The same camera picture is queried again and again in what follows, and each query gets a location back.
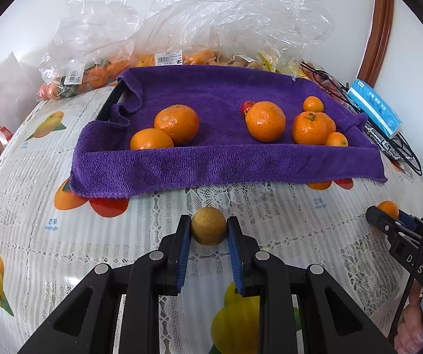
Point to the red and white package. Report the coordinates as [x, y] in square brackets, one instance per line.
[4, 132]

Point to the small orange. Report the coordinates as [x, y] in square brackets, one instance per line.
[330, 122]
[388, 208]
[313, 104]
[336, 139]

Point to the black patterned pouch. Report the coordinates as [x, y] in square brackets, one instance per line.
[384, 147]

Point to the plastic bag of yellow fruit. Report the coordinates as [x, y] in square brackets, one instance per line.
[281, 68]

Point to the large scuffed orange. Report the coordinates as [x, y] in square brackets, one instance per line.
[177, 123]

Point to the orange with green stem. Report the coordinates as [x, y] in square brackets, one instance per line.
[310, 127]

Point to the black tray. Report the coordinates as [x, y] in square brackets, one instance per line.
[113, 99]

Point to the yellowish orange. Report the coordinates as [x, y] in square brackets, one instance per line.
[151, 139]

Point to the bag of red fruit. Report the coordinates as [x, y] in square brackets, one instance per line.
[331, 86]

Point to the purple towel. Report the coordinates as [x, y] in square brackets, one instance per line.
[215, 92]

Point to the blue tissue pack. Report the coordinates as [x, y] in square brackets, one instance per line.
[375, 112]

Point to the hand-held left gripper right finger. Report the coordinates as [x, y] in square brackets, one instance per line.
[237, 261]

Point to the brown wooden door frame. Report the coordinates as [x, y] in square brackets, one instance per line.
[377, 25]

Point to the small red apple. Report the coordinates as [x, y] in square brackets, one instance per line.
[247, 107]

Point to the brown kiwi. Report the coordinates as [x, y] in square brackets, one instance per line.
[208, 225]

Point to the person's right hand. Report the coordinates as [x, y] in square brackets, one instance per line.
[410, 332]

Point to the white plastic bag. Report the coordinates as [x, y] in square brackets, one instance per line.
[4, 88]

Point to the plastic bag of leafy tangerines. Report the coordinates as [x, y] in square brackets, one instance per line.
[93, 77]

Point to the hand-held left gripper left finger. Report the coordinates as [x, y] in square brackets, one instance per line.
[182, 258]

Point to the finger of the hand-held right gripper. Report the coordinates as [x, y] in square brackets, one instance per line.
[388, 226]
[418, 223]

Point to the plastic bag of brown fruit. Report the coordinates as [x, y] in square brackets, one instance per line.
[237, 62]

